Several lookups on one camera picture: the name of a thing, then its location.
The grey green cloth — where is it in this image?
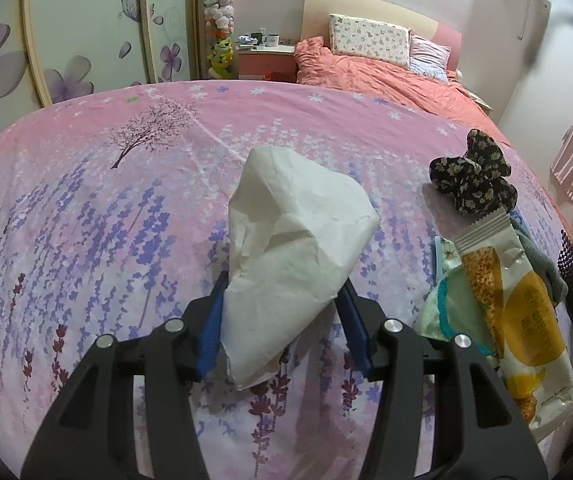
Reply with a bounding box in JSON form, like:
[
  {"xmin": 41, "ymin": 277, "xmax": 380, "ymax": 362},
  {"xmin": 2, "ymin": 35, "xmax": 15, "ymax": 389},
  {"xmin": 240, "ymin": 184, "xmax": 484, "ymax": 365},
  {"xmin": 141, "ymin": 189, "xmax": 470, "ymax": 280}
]
[{"xmin": 509, "ymin": 210, "xmax": 569, "ymax": 306}]

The light wooden nightstand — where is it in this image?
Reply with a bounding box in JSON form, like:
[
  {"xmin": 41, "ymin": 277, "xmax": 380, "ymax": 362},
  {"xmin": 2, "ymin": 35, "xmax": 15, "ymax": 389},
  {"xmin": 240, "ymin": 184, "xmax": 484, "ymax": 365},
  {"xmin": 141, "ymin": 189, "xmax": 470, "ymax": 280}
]
[{"xmin": 466, "ymin": 89, "xmax": 495, "ymax": 114}]

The wardrobe with purple flower doors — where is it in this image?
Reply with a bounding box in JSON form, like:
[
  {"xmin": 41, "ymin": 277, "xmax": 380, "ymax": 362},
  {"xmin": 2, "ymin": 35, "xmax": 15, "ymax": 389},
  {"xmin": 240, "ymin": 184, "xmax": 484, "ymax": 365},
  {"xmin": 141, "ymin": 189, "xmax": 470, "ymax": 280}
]
[{"xmin": 0, "ymin": 0, "xmax": 202, "ymax": 161}]

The yellow and white snack packet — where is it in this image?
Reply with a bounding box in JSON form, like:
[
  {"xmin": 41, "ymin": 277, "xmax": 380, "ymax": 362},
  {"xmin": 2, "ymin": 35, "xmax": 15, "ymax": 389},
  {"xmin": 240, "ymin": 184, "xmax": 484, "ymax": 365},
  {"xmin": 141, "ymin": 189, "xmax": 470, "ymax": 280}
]
[{"xmin": 453, "ymin": 212, "xmax": 573, "ymax": 443}]

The white floral pillow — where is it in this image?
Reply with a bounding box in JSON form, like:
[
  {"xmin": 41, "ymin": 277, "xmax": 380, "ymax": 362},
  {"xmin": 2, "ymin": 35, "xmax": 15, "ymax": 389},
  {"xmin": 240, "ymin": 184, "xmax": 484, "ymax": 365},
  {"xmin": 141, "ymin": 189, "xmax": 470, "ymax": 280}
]
[{"xmin": 329, "ymin": 13, "xmax": 412, "ymax": 68}]

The salmon duvet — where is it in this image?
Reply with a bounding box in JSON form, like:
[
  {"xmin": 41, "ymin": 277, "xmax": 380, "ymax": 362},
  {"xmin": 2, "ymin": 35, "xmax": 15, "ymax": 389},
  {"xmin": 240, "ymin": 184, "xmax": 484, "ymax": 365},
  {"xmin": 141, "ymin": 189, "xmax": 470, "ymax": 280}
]
[{"xmin": 293, "ymin": 36, "xmax": 492, "ymax": 126}]

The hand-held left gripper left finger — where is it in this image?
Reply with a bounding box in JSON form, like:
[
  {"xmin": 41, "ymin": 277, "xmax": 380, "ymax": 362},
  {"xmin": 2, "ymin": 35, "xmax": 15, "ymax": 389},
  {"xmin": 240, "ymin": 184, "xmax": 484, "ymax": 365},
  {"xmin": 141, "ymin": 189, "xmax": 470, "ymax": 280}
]
[{"xmin": 20, "ymin": 270, "xmax": 228, "ymax": 480}]

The pink and white nightstand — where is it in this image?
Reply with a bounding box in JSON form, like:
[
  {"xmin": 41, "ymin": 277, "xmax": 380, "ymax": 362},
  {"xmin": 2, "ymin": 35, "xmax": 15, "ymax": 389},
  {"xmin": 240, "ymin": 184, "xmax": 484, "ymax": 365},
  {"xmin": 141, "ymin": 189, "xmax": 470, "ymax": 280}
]
[{"xmin": 236, "ymin": 42, "xmax": 297, "ymax": 81}]

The beige and pink headboard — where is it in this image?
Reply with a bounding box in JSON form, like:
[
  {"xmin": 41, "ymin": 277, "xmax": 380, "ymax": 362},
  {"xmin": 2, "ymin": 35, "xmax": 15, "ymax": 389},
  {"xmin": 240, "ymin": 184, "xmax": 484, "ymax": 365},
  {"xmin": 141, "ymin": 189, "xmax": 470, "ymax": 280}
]
[{"xmin": 302, "ymin": 0, "xmax": 463, "ymax": 73}]

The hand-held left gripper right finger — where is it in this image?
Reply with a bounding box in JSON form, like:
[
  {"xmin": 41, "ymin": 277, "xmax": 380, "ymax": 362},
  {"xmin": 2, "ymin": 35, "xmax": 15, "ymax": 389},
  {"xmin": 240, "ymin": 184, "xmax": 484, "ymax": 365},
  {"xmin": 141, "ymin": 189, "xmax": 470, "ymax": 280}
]
[{"xmin": 335, "ymin": 279, "xmax": 550, "ymax": 480}]

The pink floral printed blanket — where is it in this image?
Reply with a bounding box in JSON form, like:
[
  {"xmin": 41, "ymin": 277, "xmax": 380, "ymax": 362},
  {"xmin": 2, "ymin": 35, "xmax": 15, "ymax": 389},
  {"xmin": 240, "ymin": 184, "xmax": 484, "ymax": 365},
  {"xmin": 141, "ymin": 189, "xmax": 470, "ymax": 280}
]
[{"xmin": 0, "ymin": 80, "xmax": 573, "ymax": 480}]

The pink striped pillow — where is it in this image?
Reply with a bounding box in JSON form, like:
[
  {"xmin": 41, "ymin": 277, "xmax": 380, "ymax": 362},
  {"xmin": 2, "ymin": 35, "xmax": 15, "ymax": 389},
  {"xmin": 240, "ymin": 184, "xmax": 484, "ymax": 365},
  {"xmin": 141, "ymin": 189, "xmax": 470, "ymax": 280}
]
[{"xmin": 409, "ymin": 32, "xmax": 452, "ymax": 83}]

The tube of plush toys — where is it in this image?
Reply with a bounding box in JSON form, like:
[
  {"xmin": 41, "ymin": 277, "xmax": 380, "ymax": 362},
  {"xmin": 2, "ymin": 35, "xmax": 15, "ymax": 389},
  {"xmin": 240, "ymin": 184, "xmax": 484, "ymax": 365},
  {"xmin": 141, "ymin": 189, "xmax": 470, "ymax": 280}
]
[{"xmin": 201, "ymin": 0, "xmax": 240, "ymax": 80}]

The white tissue paper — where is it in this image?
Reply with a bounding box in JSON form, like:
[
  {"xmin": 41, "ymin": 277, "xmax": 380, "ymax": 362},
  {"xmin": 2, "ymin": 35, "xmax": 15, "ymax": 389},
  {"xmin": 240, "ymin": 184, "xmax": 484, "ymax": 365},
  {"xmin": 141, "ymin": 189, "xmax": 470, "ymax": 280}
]
[{"xmin": 219, "ymin": 146, "xmax": 382, "ymax": 391}]

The black daisy print scrunchie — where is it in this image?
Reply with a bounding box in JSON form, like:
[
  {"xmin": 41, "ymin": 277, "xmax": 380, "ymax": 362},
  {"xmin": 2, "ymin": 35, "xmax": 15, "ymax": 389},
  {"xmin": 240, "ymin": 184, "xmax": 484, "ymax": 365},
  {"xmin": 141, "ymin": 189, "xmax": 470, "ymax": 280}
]
[{"xmin": 429, "ymin": 129, "xmax": 519, "ymax": 218}]

